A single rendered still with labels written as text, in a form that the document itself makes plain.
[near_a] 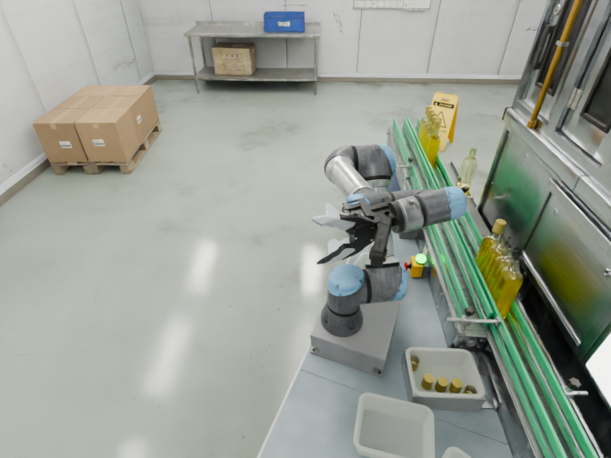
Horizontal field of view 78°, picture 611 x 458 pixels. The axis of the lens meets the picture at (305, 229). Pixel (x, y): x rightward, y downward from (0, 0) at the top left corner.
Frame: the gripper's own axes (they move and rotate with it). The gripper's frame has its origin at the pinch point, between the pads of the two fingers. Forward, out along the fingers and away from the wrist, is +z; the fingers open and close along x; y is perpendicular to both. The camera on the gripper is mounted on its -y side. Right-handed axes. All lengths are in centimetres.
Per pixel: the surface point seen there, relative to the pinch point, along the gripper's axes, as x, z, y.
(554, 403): -55, -57, -33
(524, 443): -59, -45, -39
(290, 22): -140, -103, 530
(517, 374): -55, -53, -23
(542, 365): -53, -60, -23
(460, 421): -69, -35, -27
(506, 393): -60, -49, -26
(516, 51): -228, -463, 473
